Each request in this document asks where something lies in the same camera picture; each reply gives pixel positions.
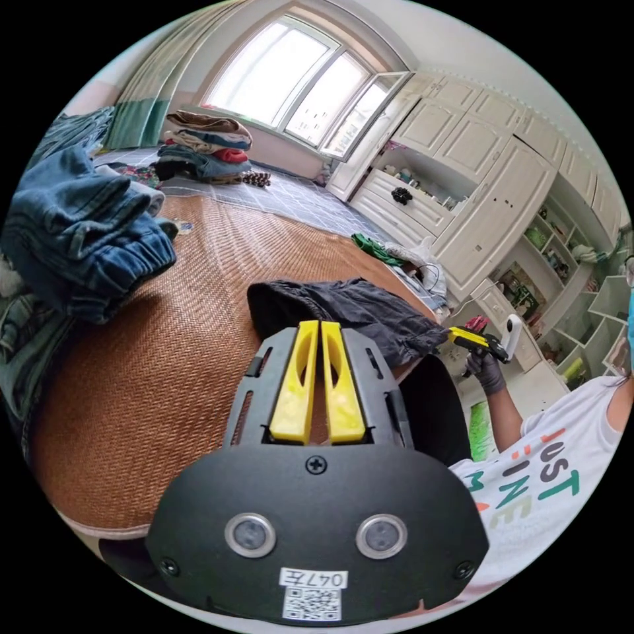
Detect dark gray shorts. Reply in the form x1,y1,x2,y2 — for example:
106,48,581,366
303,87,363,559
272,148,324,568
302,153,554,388
246,278,450,370

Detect pile of folded clothes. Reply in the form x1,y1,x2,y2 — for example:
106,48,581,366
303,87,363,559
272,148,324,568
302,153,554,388
155,109,254,185

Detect window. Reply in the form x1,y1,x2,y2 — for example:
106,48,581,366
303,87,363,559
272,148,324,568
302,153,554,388
199,13,416,163

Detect person's right hand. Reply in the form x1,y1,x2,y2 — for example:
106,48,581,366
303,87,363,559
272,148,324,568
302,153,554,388
465,350,507,396

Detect green garment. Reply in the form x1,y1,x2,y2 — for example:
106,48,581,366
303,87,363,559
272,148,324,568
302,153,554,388
350,232,413,268

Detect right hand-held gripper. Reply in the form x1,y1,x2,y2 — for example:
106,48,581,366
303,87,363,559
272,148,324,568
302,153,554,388
447,326,512,367

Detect pile of denim clothes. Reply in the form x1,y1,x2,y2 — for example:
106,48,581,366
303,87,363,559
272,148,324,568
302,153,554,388
0,106,180,427

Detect green and beige curtain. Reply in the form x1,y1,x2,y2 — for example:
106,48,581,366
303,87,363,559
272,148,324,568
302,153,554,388
104,0,234,151

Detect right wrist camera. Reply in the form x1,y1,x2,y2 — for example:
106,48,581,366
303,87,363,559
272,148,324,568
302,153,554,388
502,314,524,361

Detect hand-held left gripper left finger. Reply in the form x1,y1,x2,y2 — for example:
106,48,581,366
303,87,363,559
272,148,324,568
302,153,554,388
269,320,321,443

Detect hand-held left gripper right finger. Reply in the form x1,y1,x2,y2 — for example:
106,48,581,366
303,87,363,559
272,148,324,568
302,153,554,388
321,321,367,444

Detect white open shelf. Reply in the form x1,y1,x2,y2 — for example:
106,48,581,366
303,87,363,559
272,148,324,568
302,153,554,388
517,197,634,385

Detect white cupboard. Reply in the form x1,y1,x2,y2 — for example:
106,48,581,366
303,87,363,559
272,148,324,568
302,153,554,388
324,68,630,304

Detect person's right forearm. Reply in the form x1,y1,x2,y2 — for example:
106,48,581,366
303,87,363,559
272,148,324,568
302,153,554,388
487,386,527,452

